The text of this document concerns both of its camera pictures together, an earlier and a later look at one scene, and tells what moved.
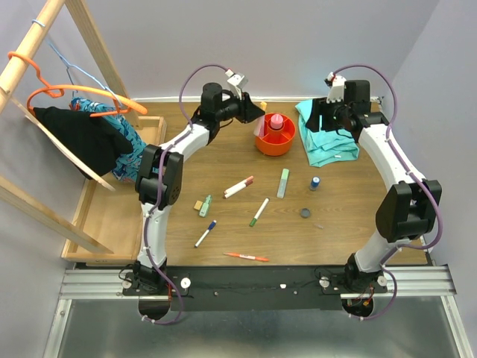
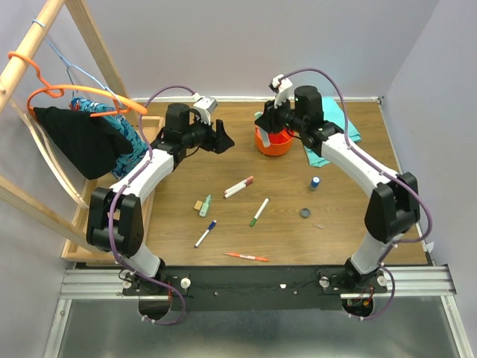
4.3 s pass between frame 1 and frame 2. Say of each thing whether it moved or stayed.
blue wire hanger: stayed
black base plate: stayed
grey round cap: stayed
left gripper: moved
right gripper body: moved
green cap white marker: stayed
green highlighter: moved
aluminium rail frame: stayed
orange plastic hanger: stayed
